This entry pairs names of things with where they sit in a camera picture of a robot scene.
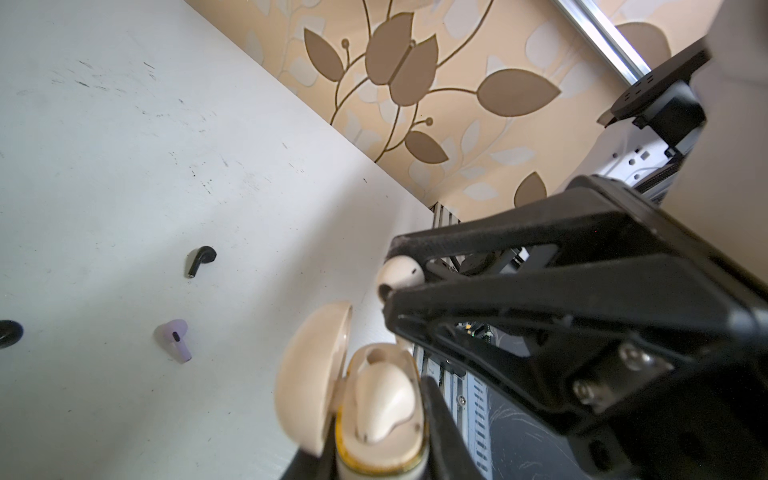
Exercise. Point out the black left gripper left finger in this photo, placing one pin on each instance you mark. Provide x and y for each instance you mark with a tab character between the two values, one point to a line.
305	466

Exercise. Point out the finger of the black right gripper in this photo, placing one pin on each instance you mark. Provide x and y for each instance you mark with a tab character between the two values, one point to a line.
509	329
586	219

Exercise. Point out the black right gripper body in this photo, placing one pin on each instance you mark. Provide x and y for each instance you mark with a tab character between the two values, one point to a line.
639	410

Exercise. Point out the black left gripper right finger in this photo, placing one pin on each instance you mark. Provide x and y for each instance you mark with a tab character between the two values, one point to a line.
448	455

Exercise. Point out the beige earbud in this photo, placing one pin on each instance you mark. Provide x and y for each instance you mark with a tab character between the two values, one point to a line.
385	398
397	273

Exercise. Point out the beige earbud charging case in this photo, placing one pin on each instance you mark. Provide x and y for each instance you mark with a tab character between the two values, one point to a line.
351	416

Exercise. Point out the black earbud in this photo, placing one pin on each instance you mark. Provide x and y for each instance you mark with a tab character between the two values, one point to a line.
11	332
200	256

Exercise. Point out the aluminium frame post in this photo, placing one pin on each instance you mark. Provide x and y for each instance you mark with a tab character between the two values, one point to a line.
601	34

